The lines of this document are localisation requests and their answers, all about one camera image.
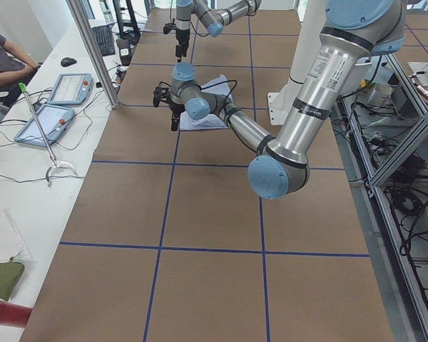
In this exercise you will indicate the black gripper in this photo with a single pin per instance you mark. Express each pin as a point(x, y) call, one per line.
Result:
point(174, 109)
point(180, 37)

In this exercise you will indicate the light blue striped dress shirt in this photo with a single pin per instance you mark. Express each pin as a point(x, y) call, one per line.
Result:
point(218, 86)

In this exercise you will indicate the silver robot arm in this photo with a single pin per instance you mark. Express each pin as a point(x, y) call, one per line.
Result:
point(351, 30)
point(213, 20)

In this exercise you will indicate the black keyboard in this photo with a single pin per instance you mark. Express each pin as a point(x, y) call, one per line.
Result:
point(104, 39)

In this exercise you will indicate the upper blue teach pendant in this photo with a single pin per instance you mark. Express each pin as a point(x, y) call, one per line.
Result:
point(71, 89)

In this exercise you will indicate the blue teach pendant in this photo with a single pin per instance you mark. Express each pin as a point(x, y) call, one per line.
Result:
point(71, 89)
point(53, 119)

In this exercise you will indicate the black computer mouse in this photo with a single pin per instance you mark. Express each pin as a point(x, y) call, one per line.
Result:
point(67, 61)

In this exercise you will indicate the lower blue teach pendant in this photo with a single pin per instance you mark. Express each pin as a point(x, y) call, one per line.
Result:
point(53, 119)

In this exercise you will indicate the reacher grabber stick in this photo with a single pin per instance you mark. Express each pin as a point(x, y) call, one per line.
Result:
point(56, 164)

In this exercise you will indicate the seated person in grey shirt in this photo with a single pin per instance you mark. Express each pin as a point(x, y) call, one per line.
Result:
point(16, 66)

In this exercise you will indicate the clear plastic bag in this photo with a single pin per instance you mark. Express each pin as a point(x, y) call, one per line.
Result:
point(13, 245)

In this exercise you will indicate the green cloth pouch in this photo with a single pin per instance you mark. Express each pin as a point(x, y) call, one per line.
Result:
point(10, 273)

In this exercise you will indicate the red cylinder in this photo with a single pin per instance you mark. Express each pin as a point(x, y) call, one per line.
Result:
point(14, 315)

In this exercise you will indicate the aluminium frame post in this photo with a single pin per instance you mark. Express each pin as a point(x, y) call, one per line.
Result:
point(80, 17)

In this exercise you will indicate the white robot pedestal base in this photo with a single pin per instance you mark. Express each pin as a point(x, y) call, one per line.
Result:
point(308, 45)

